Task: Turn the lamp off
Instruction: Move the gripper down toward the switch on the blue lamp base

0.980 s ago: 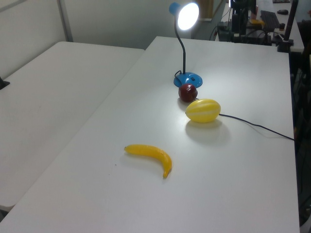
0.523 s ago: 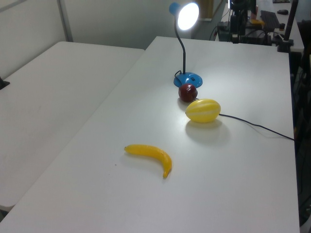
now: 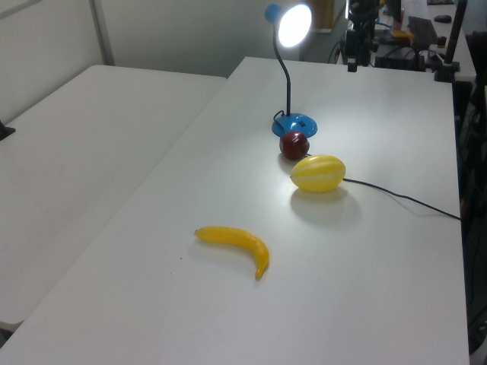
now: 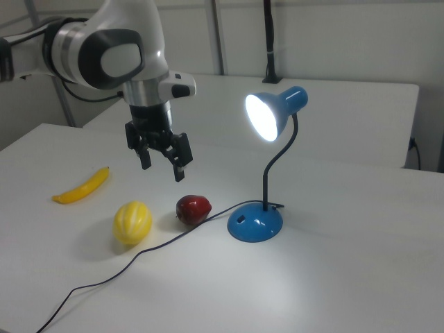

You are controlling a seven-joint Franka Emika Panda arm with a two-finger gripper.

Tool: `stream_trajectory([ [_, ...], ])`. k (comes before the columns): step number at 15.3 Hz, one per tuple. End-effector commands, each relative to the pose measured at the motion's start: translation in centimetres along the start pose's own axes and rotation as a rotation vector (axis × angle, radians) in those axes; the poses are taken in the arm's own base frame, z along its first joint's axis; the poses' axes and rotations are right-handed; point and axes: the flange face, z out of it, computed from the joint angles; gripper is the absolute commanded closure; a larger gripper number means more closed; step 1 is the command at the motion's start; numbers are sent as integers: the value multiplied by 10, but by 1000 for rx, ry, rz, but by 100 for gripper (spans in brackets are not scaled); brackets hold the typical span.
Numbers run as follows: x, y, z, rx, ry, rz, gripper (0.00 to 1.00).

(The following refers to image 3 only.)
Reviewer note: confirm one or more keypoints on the black camera stand pole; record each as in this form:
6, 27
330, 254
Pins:
452, 38

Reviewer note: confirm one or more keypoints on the dark red apple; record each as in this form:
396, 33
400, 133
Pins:
293, 146

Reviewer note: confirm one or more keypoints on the black keyboard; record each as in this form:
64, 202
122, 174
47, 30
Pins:
423, 28

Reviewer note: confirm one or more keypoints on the small yellow object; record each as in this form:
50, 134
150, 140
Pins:
403, 34

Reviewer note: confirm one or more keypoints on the blue gooseneck desk lamp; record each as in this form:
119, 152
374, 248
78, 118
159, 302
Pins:
293, 122

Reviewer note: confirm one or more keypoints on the black computer mouse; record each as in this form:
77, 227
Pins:
443, 18

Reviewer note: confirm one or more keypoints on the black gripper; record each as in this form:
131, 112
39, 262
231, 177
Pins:
359, 43

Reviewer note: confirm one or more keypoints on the yellow striped melon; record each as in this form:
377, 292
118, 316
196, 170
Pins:
319, 173

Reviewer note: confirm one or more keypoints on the yellow banana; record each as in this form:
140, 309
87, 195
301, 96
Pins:
243, 240

